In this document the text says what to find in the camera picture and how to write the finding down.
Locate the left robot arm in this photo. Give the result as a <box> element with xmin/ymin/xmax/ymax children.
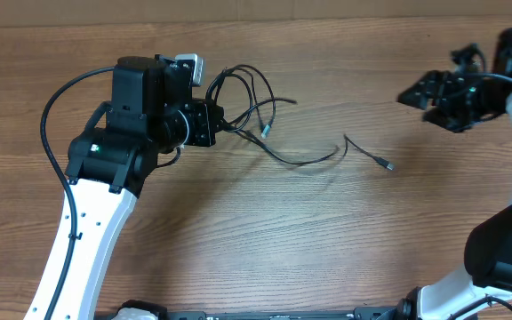
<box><xmin>26</xmin><ymin>53</ymin><xmax>223</xmax><ymax>319</ymax></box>

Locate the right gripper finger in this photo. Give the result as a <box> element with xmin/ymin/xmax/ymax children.
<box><xmin>396</xmin><ymin>70</ymin><xmax>438</xmax><ymax>110</ymax></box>
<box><xmin>422</xmin><ymin>108</ymin><xmax>460</xmax><ymax>132</ymax></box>

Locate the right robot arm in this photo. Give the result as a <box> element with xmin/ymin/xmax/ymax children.
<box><xmin>383</xmin><ymin>28</ymin><xmax>512</xmax><ymax>319</ymax></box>

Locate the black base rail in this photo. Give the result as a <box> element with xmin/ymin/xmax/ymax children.
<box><xmin>113</xmin><ymin>300</ymin><xmax>417</xmax><ymax>320</ymax></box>

